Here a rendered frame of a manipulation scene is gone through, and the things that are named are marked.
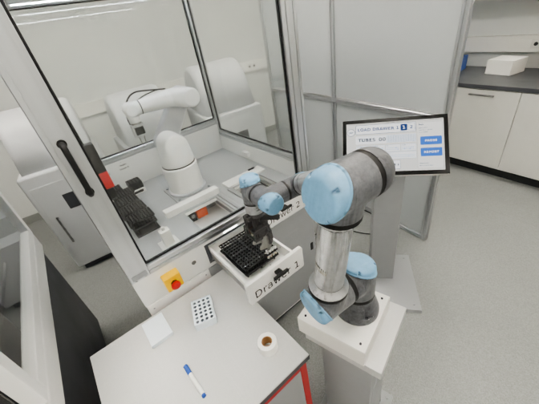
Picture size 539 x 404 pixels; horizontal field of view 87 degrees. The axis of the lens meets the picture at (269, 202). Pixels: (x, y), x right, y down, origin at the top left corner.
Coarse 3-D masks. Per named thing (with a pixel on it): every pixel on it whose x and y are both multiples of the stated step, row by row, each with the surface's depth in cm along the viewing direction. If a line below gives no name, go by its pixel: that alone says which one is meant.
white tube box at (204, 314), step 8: (208, 296) 122; (192, 304) 120; (200, 304) 119; (208, 304) 118; (192, 312) 116; (200, 312) 116; (208, 312) 115; (200, 320) 113; (208, 320) 112; (216, 320) 113; (200, 328) 112
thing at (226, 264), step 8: (232, 232) 140; (224, 240) 138; (216, 248) 136; (280, 248) 129; (288, 248) 124; (216, 256) 128; (224, 256) 135; (280, 256) 129; (224, 264) 123; (232, 264) 130; (232, 272) 119; (240, 272) 125; (256, 272) 124; (240, 280) 115; (248, 280) 121
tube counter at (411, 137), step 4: (380, 136) 152; (384, 136) 151; (388, 136) 151; (392, 136) 150; (396, 136) 150; (400, 136) 149; (404, 136) 149; (408, 136) 148; (412, 136) 148; (380, 140) 152; (384, 140) 151; (388, 140) 150; (392, 140) 150; (396, 140) 149; (400, 140) 149; (404, 140) 148; (408, 140) 148; (412, 140) 147
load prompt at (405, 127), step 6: (360, 126) 155; (366, 126) 154; (372, 126) 153; (378, 126) 153; (384, 126) 152; (390, 126) 151; (396, 126) 150; (402, 126) 149; (408, 126) 148; (414, 126) 148; (360, 132) 155; (366, 132) 154; (372, 132) 153; (378, 132) 152; (384, 132) 151; (390, 132) 151
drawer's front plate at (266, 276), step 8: (296, 248) 119; (288, 256) 116; (296, 256) 119; (280, 264) 114; (288, 264) 117; (296, 264) 121; (264, 272) 111; (272, 272) 112; (256, 280) 108; (264, 280) 111; (272, 280) 114; (280, 280) 118; (248, 288) 106; (256, 288) 109; (272, 288) 116; (248, 296) 109; (264, 296) 114
